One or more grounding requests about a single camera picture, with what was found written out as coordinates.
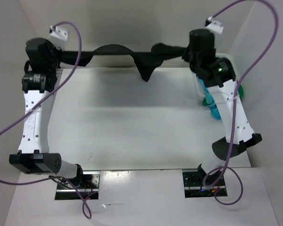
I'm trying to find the black t-shirt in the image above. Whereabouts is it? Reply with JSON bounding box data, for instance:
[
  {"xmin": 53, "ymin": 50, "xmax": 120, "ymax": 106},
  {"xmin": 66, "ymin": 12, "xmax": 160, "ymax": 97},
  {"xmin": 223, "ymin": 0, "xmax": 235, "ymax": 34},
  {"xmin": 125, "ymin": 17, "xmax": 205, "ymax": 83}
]
[{"xmin": 60, "ymin": 42, "xmax": 191, "ymax": 83}]

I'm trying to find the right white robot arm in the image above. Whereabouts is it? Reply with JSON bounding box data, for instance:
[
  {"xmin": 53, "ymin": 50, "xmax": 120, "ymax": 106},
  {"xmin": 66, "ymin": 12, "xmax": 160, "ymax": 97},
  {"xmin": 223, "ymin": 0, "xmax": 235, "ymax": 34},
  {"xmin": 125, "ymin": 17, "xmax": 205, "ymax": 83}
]
[{"xmin": 183, "ymin": 28, "xmax": 262, "ymax": 187}]

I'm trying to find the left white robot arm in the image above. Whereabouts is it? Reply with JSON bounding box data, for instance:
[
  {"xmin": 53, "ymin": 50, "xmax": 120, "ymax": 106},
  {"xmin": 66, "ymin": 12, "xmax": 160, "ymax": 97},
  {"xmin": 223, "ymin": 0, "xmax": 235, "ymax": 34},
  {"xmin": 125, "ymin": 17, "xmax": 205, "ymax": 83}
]
[{"xmin": 9, "ymin": 38, "xmax": 85, "ymax": 188}]

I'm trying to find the white plastic basket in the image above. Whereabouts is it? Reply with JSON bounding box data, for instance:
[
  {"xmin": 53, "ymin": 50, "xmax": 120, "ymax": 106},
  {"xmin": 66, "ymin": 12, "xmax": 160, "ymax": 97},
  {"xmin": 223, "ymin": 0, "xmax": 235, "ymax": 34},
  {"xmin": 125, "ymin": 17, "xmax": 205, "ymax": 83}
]
[{"xmin": 192, "ymin": 53, "xmax": 239, "ymax": 98}]

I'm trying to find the green t-shirt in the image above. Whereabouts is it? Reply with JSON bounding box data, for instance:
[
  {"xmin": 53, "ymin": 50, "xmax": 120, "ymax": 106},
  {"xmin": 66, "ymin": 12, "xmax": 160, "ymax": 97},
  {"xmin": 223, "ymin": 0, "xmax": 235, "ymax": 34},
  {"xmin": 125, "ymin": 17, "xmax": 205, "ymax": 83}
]
[{"xmin": 198, "ymin": 71, "xmax": 244, "ymax": 106}]

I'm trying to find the light blue t-shirt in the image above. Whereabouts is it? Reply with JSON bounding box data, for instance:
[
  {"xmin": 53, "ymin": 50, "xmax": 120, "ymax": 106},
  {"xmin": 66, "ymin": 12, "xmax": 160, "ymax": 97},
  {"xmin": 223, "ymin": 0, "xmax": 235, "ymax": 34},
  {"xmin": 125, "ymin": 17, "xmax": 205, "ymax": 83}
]
[{"xmin": 197, "ymin": 77, "xmax": 221, "ymax": 120}]

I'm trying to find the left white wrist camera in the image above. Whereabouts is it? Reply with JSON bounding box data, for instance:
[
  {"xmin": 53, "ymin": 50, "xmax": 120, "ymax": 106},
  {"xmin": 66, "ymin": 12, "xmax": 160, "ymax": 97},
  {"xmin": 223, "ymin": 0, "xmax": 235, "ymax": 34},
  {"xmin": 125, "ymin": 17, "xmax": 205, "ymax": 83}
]
[{"xmin": 48, "ymin": 26, "xmax": 69, "ymax": 49}]

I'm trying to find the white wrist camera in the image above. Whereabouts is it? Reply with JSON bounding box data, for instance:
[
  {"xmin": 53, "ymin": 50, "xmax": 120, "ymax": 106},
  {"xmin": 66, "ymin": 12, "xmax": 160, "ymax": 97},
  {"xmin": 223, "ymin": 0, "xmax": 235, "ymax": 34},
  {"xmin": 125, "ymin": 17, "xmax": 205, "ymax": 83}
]
[
  {"xmin": 205, "ymin": 17, "xmax": 224, "ymax": 34},
  {"xmin": 48, "ymin": 26, "xmax": 69, "ymax": 49}
]

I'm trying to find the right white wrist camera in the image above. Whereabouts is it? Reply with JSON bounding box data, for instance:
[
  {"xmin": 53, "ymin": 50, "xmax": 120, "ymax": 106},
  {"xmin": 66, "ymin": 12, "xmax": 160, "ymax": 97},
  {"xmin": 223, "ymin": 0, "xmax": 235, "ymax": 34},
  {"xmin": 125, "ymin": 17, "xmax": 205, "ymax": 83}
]
[{"xmin": 205, "ymin": 17, "xmax": 224, "ymax": 34}]

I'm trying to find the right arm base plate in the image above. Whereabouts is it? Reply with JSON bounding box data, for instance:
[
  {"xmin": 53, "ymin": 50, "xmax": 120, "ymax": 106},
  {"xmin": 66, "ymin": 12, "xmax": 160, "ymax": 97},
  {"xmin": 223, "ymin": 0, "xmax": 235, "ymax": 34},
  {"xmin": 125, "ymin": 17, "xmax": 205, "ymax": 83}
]
[{"xmin": 182, "ymin": 169, "xmax": 227, "ymax": 198}]

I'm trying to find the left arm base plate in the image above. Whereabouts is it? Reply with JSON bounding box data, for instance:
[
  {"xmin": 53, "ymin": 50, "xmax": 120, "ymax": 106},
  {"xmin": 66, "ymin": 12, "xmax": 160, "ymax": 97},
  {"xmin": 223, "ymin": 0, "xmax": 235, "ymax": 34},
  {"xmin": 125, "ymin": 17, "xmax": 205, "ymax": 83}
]
[{"xmin": 54, "ymin": 171, "xmax": 101, "ymax": 201}]

